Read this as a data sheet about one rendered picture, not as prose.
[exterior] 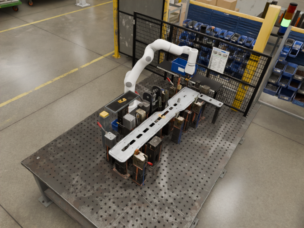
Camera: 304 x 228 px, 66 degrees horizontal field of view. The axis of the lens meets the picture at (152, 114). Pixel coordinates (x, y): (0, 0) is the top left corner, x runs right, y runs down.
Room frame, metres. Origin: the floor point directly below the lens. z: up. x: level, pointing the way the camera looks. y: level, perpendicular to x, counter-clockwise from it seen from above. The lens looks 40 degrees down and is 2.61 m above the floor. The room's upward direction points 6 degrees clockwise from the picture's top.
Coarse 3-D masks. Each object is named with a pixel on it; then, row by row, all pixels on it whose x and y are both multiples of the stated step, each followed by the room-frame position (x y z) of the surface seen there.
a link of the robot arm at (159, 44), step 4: (156, 40) 2.25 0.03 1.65; (160, 40) 2.24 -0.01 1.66; (164, 40) 2.26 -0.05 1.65; (152, 44) 2.25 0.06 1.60; (156, 44) 2.22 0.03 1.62; (160, 44) 2.21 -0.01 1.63; (164, 44) 2.22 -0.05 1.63; (168, 44) 2.23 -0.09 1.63; (152, 48) 2.29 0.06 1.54; (156, 48) 2.23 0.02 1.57; (160, 48) 2.22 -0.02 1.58; (164, 48) 2.21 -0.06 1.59; (168, 48) 2.21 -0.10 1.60
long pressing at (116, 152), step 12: (180, 96) 2.25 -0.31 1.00; (192, 96) 2.27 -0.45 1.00; (168, 108) 2.01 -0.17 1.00; (180, 108) 2.03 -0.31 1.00; (168, 120) 1.81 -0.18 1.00; (132, 132) 1.59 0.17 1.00; (156, 132) 1.63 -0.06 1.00; (120, 144) 1.42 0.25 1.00; (132, 144) 1.43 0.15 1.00; (120, 156) 1.29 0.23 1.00
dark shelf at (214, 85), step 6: (156, 66) 2.88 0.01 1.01; (162, 66) 2.86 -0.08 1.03; (168, 66) 2.88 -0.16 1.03; (174, 72) 2.73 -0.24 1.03; (192, 78) 2.63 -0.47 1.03; (198, 78) 2.65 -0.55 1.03; (204, 78) 2.66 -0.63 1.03; (204, 84) 2.52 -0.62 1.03; (210, 84) 2.53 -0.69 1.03; (216, 84) 2.55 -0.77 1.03; (222, 84) 2.56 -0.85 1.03; (210, 90) 2.43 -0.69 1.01; (216, 90) 2.41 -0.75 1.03
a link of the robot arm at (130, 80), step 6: (150, 48) 2.28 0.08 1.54; (144, 54) 2.19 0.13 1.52; (150, 54) 2.18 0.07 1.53; (138, 60) 2.25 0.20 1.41; (144, 60) 2.16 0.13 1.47; (150, 60) 2.15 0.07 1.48; (138, 66) 2.22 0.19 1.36; (144, 66) 2.23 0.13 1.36; (132, 72) 2.22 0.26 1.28; (138, 72) 2.22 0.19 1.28; (126, 78) 2.19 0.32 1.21; (132, 78) 2.19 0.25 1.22; (126, 84) 2.16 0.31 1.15; (132, 84) 2.17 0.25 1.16
